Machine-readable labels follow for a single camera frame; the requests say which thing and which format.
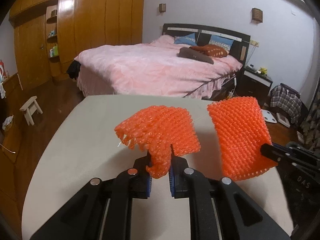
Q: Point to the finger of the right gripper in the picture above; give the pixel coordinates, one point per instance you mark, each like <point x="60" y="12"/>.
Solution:
<point x="294" y="153"/>

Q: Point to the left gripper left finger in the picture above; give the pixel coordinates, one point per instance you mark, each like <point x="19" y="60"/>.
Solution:
<point x="101" y="209"/>

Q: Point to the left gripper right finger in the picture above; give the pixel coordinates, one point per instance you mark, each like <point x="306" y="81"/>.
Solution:
<point x="220" y="209"/>

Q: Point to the white bathroom scale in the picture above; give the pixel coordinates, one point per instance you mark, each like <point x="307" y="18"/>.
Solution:
<point x="268" y="117"/>

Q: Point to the dark patterned curtain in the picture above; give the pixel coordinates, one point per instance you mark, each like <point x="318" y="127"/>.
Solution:
<point x="311" y="124"/>

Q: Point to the plaid bag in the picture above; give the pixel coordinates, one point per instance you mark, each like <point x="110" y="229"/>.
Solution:
<point x="286" y="100"/>

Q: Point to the black white nightstand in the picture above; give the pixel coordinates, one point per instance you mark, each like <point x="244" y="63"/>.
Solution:
<point x="254" y="84"/>

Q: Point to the grey table cloth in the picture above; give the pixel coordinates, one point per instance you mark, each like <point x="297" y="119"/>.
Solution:
<point x="85" y="146"/>

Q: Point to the black bed headboard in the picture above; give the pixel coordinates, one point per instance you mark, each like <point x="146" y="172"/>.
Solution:
<point x="203" y="33"/>

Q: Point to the red dotted cushion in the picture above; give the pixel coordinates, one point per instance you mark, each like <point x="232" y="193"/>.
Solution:
<point x="211" y="50"/>

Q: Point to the right blue pillow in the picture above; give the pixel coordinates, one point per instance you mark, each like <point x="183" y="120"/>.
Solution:
<point x="222" y="42"/>

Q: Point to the blue pillow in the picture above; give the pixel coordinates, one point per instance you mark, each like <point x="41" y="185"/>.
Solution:
<point x="187" y="39"/>
<point x="222" y="42"/>

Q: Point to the small white stool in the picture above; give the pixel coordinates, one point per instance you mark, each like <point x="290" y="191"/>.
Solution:
<point x="29" y="108"/>

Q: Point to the brown cushion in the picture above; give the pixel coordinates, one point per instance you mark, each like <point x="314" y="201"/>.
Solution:
<point x="189" y="53"/>

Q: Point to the left blue pillow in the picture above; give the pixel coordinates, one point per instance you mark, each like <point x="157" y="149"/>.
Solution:
<point x="187" y="39"/>

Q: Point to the bed with pink cover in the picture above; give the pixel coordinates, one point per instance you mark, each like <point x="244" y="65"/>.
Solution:
<point x="150" y="69"/>

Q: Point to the wooden side desk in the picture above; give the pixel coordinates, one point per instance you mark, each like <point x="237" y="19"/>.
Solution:
<point x="11" y="136"/>

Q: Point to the wooden wardrobe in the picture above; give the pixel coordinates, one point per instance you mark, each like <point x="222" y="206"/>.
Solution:
<point x="48" y="34"/>

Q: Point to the right wall lamp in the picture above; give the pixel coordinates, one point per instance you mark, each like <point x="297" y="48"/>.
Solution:
<point x="257" y="15"/>

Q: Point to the wall lamp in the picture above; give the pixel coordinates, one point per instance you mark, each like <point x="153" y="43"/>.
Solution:
<point x="257" y="15"/>
<point x="162" y="8"/>

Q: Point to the left wall lamp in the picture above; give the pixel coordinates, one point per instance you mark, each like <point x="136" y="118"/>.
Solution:
<point x="162" y="8"/>

